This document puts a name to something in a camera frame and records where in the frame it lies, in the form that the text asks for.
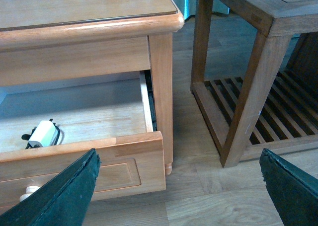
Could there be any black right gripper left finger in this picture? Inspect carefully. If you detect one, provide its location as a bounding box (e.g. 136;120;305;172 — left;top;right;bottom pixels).
0;149;101;226

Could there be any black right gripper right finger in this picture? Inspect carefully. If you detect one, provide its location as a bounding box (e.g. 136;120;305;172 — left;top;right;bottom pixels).
259;149;318;226

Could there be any black charger cable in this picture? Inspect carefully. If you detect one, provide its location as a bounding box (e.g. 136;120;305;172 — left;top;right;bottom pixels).
21;118;63;150

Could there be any white charger block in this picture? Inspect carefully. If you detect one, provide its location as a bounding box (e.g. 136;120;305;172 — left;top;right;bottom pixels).
28;119;60;148

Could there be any wooden drawer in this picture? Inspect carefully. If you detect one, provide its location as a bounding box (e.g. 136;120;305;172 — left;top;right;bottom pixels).
0;71;166;212

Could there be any dark wooden side table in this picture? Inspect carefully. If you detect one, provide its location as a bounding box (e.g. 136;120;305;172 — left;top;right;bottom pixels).
191;0;318;167

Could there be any light wooden nightstand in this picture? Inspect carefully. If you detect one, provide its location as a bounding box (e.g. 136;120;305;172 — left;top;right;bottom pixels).
0;0;185;176

